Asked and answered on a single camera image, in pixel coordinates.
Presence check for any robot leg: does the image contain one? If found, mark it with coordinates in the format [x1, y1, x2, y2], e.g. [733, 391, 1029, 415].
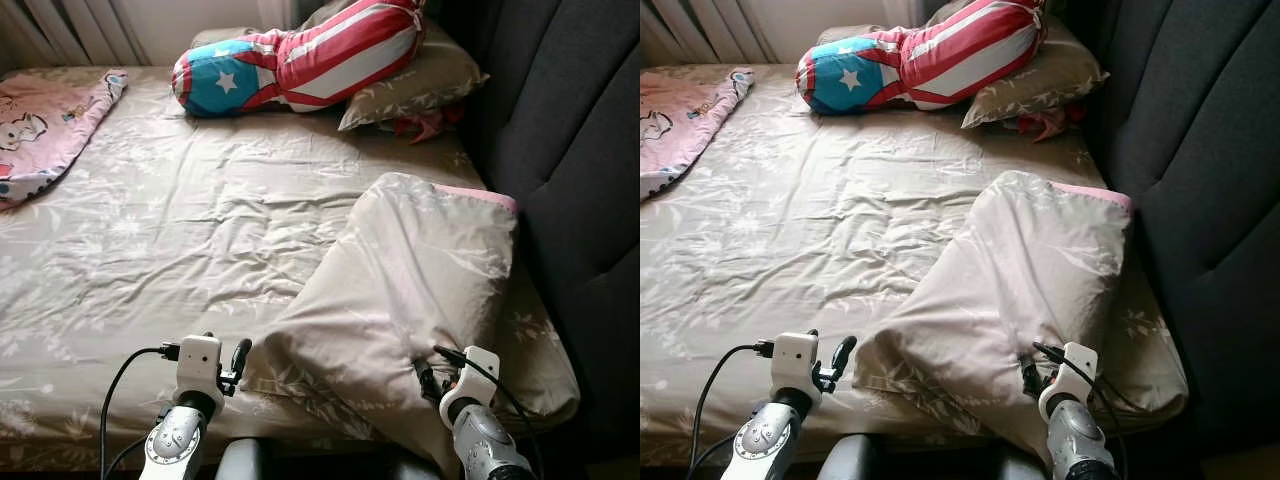
[820, 433, 881, 480]
[375, 445, 446, 480]
[216, 438, 301, 480]

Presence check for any dark grey padded headboard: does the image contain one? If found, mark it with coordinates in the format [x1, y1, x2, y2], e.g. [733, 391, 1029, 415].
[1050, 0, 1280, 456]
[430, 0, 641, 461]

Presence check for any star and stripes bolster pillow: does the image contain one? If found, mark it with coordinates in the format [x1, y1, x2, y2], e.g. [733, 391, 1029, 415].
[795, 0, 1049, 113]
[170, 0, 429, 119]

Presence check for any pink cartoon print blanket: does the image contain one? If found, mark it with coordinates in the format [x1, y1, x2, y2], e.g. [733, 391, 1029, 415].
[640, 68, 756, 201]
[0, 68, 129, 206]

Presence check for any bed with beige floral sheet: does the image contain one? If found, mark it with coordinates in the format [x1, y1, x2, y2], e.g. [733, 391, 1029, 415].
[640, 65, 1191, 469]
[0, 65, 581, 471]

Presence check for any robot left leg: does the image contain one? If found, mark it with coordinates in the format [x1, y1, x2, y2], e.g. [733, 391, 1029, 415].
[216, 438, 301, 480]
[820, 433, 881, 480]

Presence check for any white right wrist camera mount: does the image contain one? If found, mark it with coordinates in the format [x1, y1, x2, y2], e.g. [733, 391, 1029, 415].
[1038, 342, 1099, 423]
[438, 346, 501, 426]

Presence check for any robot right leg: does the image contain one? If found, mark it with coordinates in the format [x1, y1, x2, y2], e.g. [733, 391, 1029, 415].
[375, 445, 446, 480]

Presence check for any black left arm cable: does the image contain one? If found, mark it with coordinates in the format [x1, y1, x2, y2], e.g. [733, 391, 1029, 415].
[98, 343, 183, 480]
[688, 340, 776, 480]

